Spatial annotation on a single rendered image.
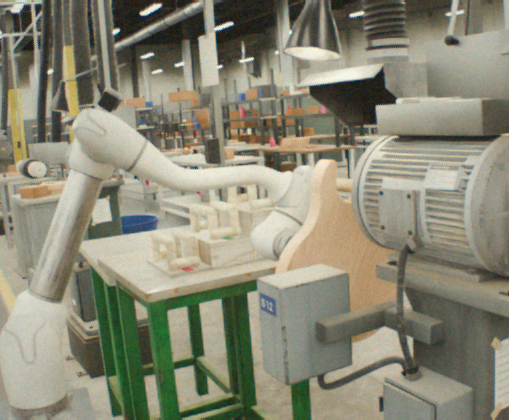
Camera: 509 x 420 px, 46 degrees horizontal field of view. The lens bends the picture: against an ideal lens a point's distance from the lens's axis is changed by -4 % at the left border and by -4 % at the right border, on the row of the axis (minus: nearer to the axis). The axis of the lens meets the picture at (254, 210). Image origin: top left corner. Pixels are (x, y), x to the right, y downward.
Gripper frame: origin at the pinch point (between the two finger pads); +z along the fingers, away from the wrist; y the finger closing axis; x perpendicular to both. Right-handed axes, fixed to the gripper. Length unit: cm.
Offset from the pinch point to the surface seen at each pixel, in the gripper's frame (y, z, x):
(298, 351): 21.9, 24.7, -19.4
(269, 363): 22.9, 18.3, -24.3
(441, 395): 5, 47, -17
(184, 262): 8, -69, -16
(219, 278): 1, -55, -16
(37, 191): 6, -403, -20
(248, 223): -9, -68, 4
